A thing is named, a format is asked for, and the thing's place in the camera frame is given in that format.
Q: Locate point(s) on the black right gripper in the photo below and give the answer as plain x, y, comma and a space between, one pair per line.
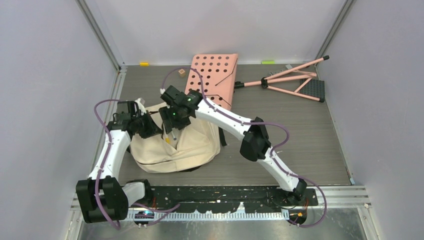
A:
165, 114

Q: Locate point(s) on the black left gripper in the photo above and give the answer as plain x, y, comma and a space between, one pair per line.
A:
152, 130

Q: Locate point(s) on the white blue marker pen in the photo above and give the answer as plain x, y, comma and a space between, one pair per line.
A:
173, 136

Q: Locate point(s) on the beige canvas backpack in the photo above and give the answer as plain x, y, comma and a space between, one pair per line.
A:
197, 144

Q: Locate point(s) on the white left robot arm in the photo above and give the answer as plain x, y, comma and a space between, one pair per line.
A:
101, 197

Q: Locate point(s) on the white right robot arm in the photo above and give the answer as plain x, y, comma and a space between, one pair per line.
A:
252, 133

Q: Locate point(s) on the small wooden cube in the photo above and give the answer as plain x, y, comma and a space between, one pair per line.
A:
182, 73

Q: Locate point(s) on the yellow block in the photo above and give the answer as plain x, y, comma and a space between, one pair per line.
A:
144, 64

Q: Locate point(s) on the pink perforated music stand tray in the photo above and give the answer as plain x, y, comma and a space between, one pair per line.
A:
218, 72

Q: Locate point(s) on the green block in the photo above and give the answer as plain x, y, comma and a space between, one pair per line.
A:
267, 62

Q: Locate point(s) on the grey lego strip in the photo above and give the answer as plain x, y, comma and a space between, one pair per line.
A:
285, 68

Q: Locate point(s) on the pink folding tripod stand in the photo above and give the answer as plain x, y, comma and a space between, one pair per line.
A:
294, 74

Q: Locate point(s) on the dark grey lego baseplate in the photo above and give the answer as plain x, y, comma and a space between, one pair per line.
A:
314, 88

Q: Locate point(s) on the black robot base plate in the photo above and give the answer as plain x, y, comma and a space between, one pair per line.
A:
225, 199

